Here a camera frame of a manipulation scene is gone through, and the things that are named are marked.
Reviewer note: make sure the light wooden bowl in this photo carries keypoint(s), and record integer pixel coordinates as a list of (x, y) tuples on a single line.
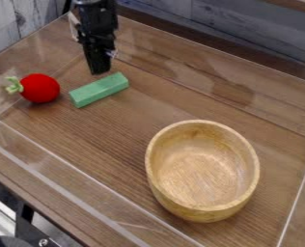
[(202, 169)]

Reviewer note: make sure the red plush tomato toy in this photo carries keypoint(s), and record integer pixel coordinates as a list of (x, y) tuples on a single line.
[(37, 87)]

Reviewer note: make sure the black metal table leg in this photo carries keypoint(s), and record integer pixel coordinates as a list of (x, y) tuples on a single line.
[(25, 231)]

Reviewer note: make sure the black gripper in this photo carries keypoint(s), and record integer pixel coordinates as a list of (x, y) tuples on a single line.
[(97, 23)]

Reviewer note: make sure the clear acrylic corner bracket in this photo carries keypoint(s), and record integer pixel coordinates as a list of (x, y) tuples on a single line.
[(73, 24)]

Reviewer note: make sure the green rectangular block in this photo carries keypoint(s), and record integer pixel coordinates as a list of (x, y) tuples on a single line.
[(99, 89)]

